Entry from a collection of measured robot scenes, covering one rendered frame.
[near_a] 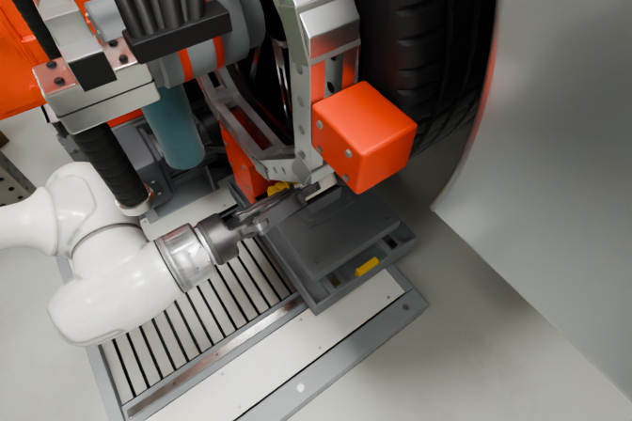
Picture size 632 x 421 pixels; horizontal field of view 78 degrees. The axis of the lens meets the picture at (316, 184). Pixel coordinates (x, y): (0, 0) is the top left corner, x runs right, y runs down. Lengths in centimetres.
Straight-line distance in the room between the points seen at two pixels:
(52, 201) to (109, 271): 13
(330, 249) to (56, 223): 66
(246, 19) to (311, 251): 65
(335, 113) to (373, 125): 4
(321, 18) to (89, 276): 43
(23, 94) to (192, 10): 80
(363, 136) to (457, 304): 97
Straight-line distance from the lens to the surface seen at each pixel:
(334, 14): 40
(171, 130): 83
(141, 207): 53
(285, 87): 76
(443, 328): 127
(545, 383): 134
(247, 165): 79
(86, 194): 66
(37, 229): 66
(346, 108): 42
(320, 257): 105
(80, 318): 59
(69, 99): 41
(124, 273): 58
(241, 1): 60
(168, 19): 38
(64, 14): 39
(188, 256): 58
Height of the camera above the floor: 117
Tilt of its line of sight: 53 degrees down
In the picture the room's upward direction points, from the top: straight up
